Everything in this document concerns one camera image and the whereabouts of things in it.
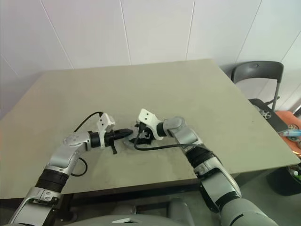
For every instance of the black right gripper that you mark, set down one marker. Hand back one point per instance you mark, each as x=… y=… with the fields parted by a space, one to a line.
x=144 y=131

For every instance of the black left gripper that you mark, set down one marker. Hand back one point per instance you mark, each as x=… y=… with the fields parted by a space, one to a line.
x=110 y=139

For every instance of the silver motor lid with circuit board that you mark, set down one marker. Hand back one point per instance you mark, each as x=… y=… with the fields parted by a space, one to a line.
x=129 y=142

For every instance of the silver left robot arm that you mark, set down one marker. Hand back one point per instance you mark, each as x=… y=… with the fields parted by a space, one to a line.
x=63 y=160

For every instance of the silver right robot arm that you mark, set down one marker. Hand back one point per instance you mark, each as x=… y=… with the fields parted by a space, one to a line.
x=211 y=169

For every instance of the small silver spoked wheel part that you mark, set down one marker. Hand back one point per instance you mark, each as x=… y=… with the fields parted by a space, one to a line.
x=265 y=114

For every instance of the broad grey rounded shell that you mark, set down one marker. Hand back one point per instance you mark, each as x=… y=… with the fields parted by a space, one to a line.
x=141 y=219

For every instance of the grey rounded knob shape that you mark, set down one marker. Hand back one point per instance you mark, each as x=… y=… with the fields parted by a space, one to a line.
x=180 y=212

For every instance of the black folding chair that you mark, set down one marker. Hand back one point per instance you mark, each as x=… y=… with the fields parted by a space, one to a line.
x=256 y=70

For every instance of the orange cloth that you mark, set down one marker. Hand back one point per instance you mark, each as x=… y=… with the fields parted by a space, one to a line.
x=288 y=120

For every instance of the blue and white object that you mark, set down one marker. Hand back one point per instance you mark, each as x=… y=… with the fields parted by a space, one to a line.
x=291 y=133

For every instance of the black round bin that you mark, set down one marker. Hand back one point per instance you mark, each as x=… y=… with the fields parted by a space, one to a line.
x=282 y=183

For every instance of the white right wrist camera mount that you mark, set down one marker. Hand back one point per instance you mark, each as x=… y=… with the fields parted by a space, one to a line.
x=147 y=115

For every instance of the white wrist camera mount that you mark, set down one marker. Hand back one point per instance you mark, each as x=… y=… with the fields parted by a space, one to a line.
x=147 y=115
x=104 y=120

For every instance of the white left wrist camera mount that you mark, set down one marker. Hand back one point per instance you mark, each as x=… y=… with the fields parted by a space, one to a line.
x=104 y=120

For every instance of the dark table frame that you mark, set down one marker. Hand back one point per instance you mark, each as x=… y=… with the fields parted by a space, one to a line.
x=129 y=195

